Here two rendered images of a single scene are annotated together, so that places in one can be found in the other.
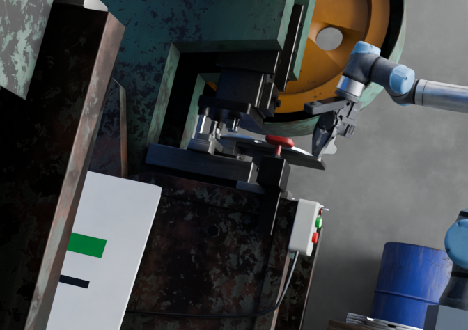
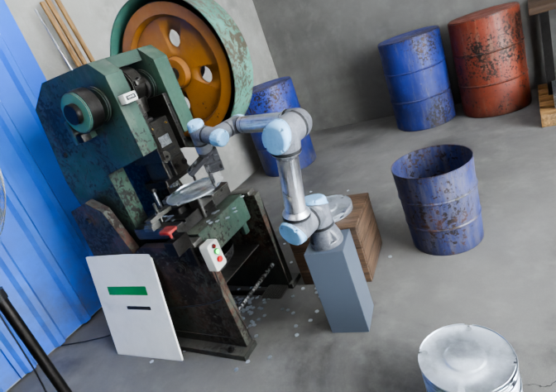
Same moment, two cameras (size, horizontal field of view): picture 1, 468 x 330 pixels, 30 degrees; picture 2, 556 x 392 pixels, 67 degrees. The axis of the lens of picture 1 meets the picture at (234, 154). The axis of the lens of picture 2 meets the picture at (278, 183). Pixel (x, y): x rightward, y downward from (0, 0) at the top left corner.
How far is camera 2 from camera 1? 174 cm
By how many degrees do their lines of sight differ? 35
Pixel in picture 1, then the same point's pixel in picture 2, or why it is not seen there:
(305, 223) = (208, 258)
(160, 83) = (119, 197)
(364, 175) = (355, 0)
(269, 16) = (131, 144)
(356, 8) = (206, 49)
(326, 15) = (195, 61)
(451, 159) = not seen: outside the picture
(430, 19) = not seen: outside the picture
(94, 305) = (157, 317)
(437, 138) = not seen: outside the picture
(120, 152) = (124, 242)
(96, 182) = (126, 260)
